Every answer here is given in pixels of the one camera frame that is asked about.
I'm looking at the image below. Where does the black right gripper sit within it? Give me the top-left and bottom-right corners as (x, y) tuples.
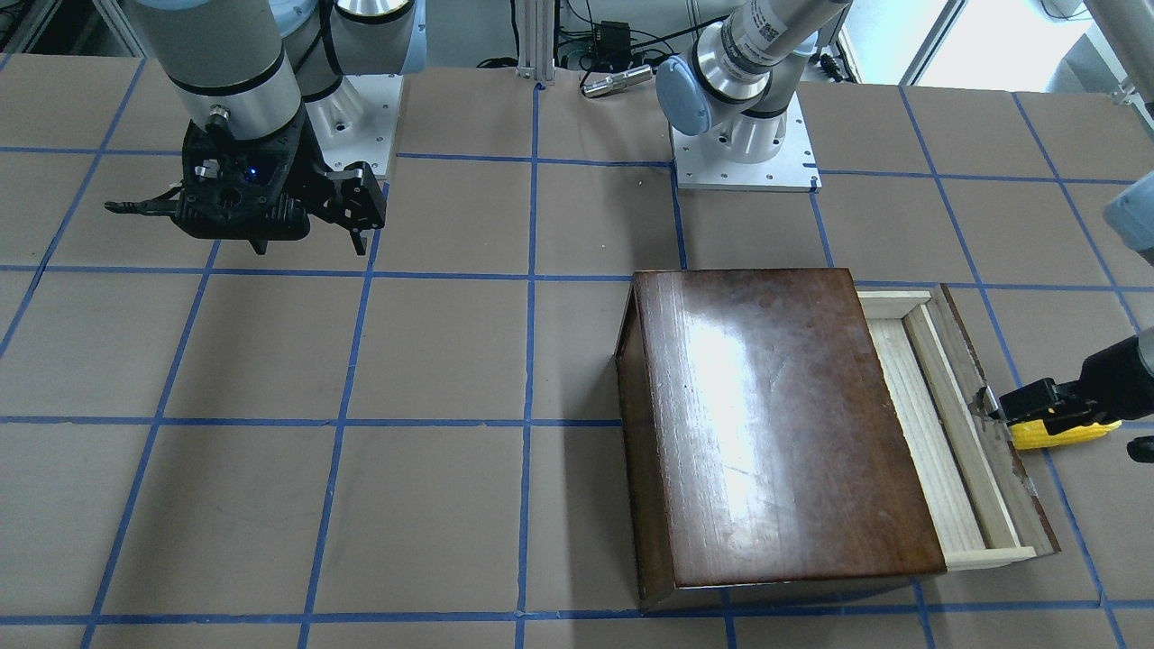
(105, 115), (388, 256)

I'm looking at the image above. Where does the yellow toy corn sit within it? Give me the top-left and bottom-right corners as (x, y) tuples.
(1009, 419), (1122, 452)

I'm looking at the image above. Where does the black power adapter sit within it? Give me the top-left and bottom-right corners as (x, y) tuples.
(591, 20), (632, 58)

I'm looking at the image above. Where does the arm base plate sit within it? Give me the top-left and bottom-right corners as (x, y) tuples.
(669, 95), (823, 193)
(305, 75), (405, 181)

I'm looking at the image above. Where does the silver cylinder tool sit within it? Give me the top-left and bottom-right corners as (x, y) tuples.
(580, 65), (655, 99)

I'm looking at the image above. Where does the light wooden drawer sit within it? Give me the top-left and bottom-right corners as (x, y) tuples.
(859, 285), (1062, 572)

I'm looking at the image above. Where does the aluminium frame post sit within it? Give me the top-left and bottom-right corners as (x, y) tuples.
(512, 0), (559, 90)

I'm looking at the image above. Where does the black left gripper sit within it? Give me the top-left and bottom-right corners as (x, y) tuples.
(990, 334), (1154, 463)

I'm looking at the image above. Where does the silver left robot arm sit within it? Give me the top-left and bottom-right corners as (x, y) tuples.
(655, 1), (1153, 449)

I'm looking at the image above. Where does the dark wooden drawer cabinet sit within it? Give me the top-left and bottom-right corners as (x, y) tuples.
(614, 268), (947, 612)

